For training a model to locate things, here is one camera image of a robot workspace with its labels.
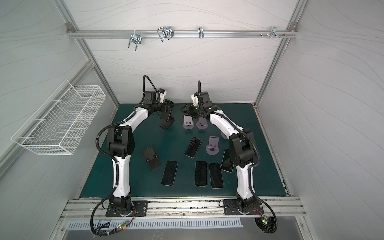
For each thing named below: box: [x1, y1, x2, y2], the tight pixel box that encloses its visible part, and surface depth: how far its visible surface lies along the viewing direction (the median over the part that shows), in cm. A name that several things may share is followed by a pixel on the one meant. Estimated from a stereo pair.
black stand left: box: [141, 147, 162, 171], surface depth 88 cm
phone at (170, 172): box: [161, 160, 179, 187], surface depth 86 cm
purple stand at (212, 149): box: [206, 136, 220, 156], surface depth 92 cm
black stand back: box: [159, 116, 176, 130], surface depth 108 cm
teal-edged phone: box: [194, 160, 208, 187], surface depth 86 cm
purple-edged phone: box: [209, 163, 224, 189], surface depth 83 cm
